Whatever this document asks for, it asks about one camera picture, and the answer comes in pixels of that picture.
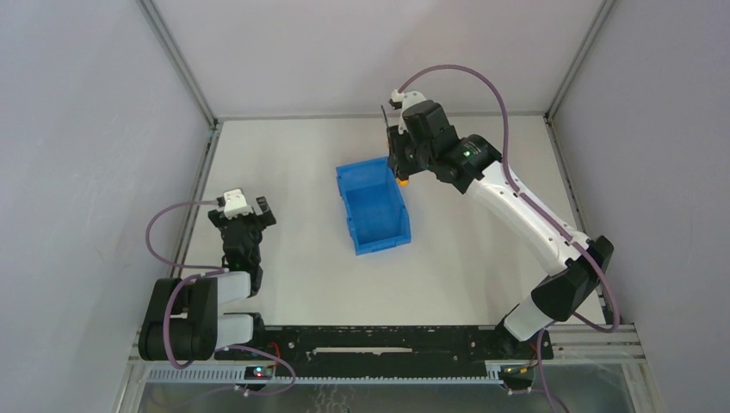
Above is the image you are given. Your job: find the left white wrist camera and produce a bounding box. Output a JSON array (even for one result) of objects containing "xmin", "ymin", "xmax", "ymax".
[{"xmin": 217, "ymin": 188, "xmax": 254, "ymax": 219}]

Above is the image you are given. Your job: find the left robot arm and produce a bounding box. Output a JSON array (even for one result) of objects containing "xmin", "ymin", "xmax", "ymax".
[{"xmin": 138, "ymin": 189, "xmax": 276, "ymax": 369}]

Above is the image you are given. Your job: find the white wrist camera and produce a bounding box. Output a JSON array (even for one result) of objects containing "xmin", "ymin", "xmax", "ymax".
[
  {"xmin": 388, "ymin": 89, "xmax": 426, "ymax": 134},
  {"xmin": 217, "ymin": 188, "xmax": 254, "ymax": 219}
]

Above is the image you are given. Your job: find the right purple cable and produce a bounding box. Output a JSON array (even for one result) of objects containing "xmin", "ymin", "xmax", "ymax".
[{"xmin": 396, "ymin": 64, "xmax": 622, "ymax": 413}]

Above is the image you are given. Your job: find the grey cable duct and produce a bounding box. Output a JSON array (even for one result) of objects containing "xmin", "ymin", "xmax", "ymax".
[{"xmin": 146, "ymin": 365, "xmax": 504, "ymax": 385}]

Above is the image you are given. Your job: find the orange black screwdriver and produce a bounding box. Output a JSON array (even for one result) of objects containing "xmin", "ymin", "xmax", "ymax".
[{"xmin": 380, "ymin": 104, "xmax": 409, "ymax": 187}]

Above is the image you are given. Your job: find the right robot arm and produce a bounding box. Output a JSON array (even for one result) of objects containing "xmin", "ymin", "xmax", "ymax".
[{"xmin": 387, "ymin": 93, "xmax": 613, "ymax": 342}]

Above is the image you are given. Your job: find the blue plastic bin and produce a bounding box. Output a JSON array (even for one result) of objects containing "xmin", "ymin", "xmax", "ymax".
[{"xmin": 336, "ymin": 157, "xmax": 411, "ymax": 256}]

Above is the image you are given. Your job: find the small electronics board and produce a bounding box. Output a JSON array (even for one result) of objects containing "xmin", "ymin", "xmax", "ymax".
[{"xmin": 244, "ymin": 366, "xmax": 275, "ymax": 380}]

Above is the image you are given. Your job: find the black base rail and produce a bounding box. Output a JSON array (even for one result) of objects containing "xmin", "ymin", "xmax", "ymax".
[{"xmin": 248, "ymin": 325, "xmax": 554, "ymax": 377}]

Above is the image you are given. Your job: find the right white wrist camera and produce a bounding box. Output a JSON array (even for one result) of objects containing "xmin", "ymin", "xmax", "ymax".
[{"xmin": 388, "ymin": 89, "xmax": 426, "ymax": 134}]

